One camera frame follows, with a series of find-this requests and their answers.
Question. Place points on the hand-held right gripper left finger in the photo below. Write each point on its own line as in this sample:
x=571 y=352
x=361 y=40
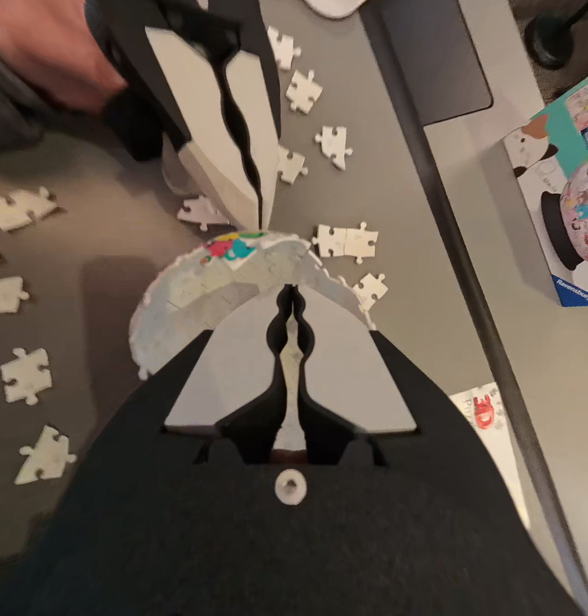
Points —
x=226 y=375

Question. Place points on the partly built white puzzle ball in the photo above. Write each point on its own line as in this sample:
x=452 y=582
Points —
x=246 y=274

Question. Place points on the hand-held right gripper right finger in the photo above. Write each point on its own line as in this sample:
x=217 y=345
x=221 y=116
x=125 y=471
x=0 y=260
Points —
x=359 y=375

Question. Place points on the puzzle pieces group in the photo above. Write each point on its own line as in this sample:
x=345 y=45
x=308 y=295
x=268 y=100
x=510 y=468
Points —
x=347 y=241

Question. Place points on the person's left forearm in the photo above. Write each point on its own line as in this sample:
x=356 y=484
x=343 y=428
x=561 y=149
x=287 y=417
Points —
x=5 y=106

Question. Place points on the person's left hand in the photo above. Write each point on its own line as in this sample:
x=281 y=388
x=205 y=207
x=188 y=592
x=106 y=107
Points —
x=48 y=53

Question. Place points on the black wheeled chair base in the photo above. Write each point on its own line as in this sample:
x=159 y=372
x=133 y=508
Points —
x=558 y=34

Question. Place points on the printed instruction leaflet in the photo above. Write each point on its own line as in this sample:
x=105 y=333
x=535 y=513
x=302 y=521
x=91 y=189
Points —
x=491 y=443

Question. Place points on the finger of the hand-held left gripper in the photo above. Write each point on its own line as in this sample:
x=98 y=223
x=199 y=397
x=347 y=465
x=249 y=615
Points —
x=260 y=106
x=202 y=125

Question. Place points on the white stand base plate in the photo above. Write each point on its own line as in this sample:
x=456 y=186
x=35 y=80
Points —
x=332 y=8

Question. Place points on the colourful puzzle ball box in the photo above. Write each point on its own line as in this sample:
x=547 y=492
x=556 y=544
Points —
x=563 y=192

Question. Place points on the dark grey table flap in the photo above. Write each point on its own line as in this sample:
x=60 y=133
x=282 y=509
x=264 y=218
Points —
x=438 y=58

